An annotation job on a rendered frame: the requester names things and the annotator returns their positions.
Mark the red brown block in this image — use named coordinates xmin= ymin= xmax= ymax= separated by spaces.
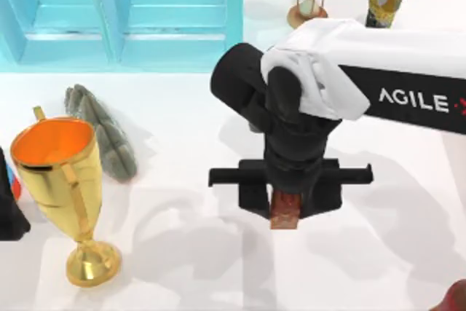
xmin=270 ymin=189 xmax=301 ymax=230

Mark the reddish brown object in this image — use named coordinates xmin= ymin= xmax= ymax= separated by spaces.
xmin=431 ymin=278 xmax=466 ymax=311

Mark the gold trophy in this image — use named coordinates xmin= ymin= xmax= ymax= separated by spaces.
xmin=9 ymin=106 xmax=122 ymax=288

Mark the red and blue object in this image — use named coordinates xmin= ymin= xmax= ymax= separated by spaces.
xmin=6 ymin=165 xmax=23 ymax=200

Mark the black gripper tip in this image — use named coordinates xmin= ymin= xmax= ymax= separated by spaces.
xmin=0 ymin=146 xmax=31 ymax=242

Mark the light blue rack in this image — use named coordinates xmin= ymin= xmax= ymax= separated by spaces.
xmin=0 ymin=0 xmax=244 ymax=74

